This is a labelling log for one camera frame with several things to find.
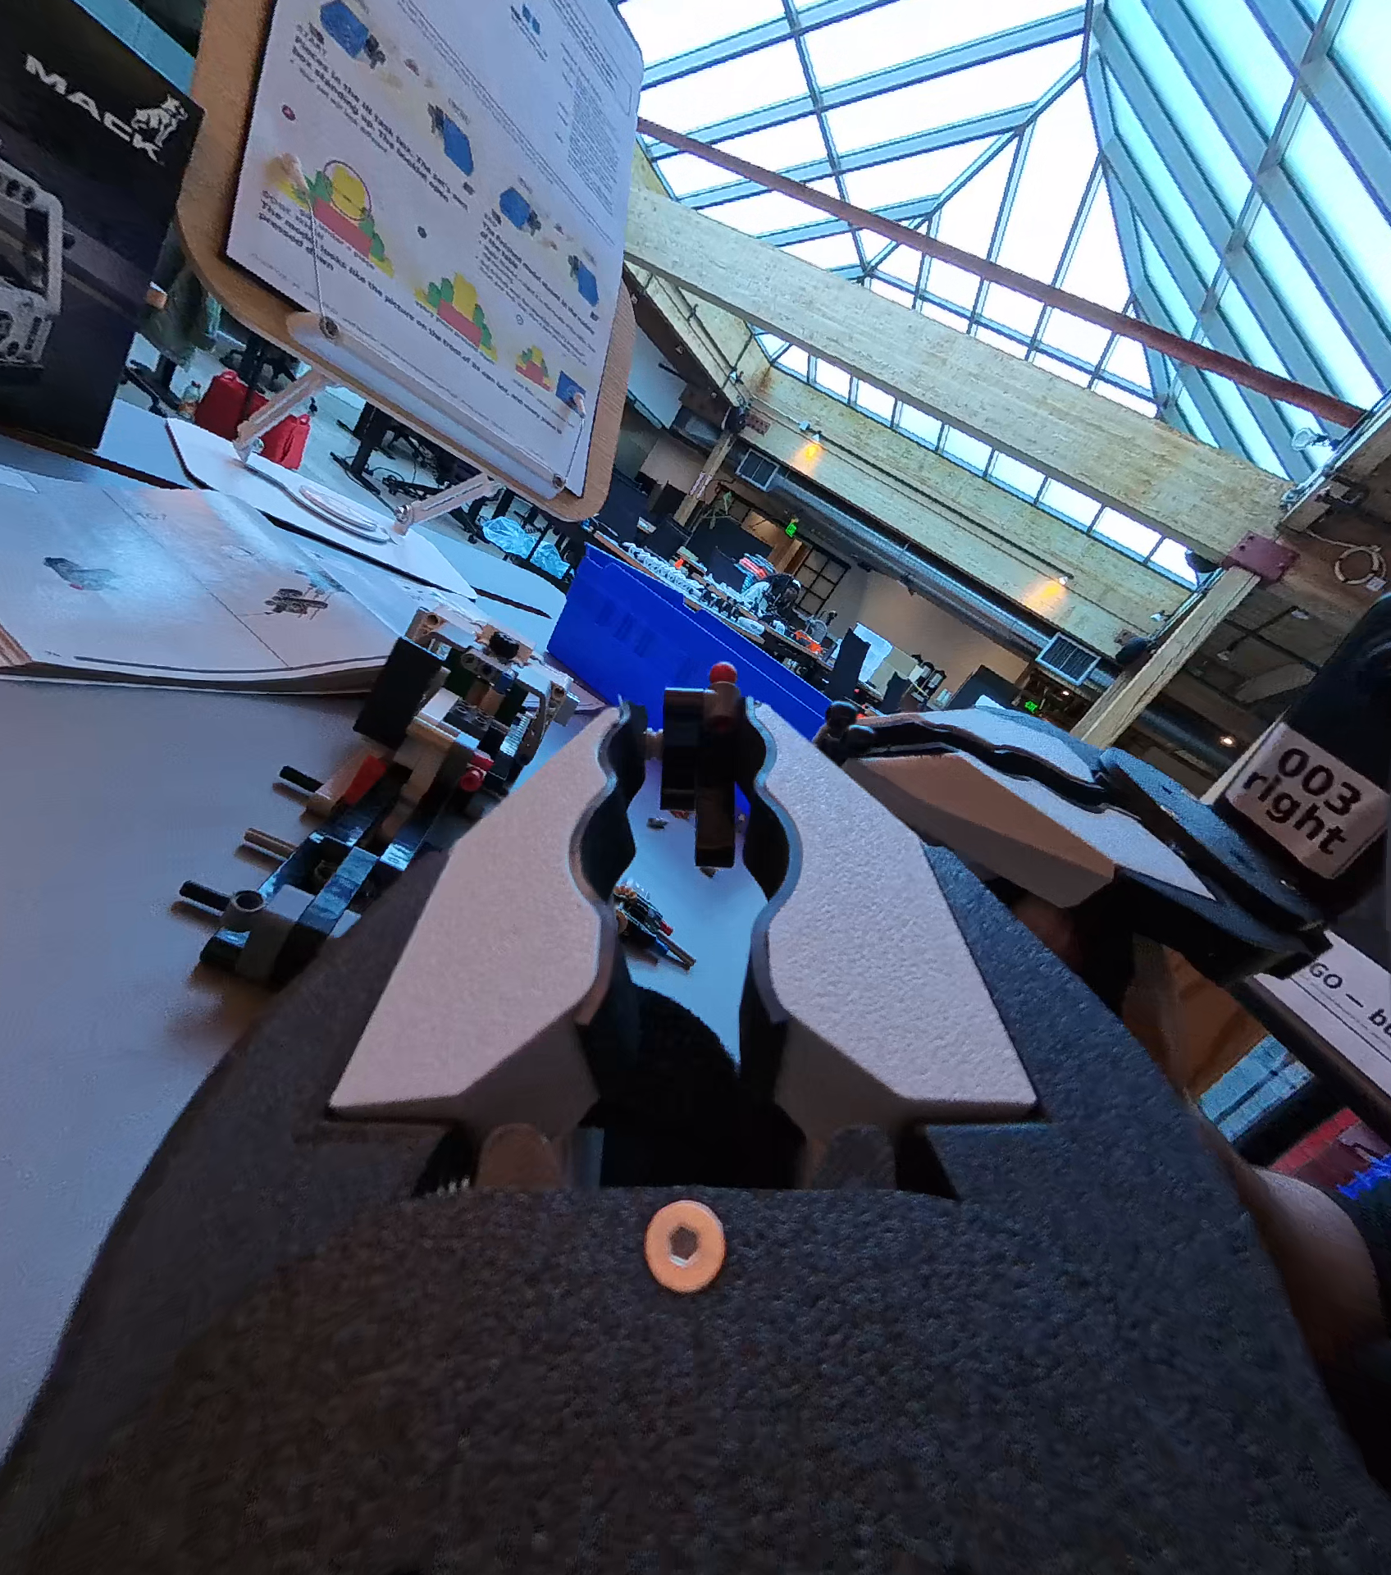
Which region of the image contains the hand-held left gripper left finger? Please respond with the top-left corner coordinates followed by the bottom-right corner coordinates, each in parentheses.
top-left (328, 707), bottom-right (649, 1189)

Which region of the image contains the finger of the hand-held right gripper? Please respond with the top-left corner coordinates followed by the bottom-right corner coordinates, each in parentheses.
top-left (846, 749), bottom-right (1217, 912)
top-left (843, 707), bottom-right (1114, 799)

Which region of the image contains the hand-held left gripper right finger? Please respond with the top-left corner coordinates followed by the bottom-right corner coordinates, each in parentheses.
top-left (740, 704), bottom-right (1043, 1189)

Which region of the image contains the white lego truck model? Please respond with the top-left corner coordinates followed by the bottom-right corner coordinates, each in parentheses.
top-left (179, 608), bottom-right (582, 989)

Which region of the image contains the small black lego subassembly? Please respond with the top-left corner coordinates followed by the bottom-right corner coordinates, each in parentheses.
top-left (646, 661), bottom-right (759, 871)

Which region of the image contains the person's right forearm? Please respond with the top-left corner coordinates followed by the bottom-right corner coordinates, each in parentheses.
top-left (1227, 1161), bottom-right (1391, 1373)

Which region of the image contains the lego gear subassembly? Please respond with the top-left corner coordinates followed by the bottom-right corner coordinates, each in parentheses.
top-left (615, 879), bottom-right (699, 969)

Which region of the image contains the open lego instruction booklet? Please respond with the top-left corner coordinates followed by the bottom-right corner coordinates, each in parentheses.
top-left (0, 472), bottom-right (490, 690)

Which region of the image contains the lego truck set box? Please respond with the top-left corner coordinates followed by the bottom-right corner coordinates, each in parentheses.
top-left (0, 0), bottom-right (206, 452)

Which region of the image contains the person's right hand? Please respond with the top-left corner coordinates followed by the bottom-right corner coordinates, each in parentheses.
top-left (1117, 940), bottom-right (1253, 1105)

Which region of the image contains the blue plastic bin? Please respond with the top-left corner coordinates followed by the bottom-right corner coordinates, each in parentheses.
top-left (548, 543), bottom-right (835, 743)

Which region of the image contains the red ceiling pipe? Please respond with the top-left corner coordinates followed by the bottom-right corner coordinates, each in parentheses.
top-left (638, 116), bottom-right (1369, 428)

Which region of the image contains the red bag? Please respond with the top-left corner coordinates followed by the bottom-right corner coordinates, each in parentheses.
top-left (193, 369), bottom-right (316, 471)

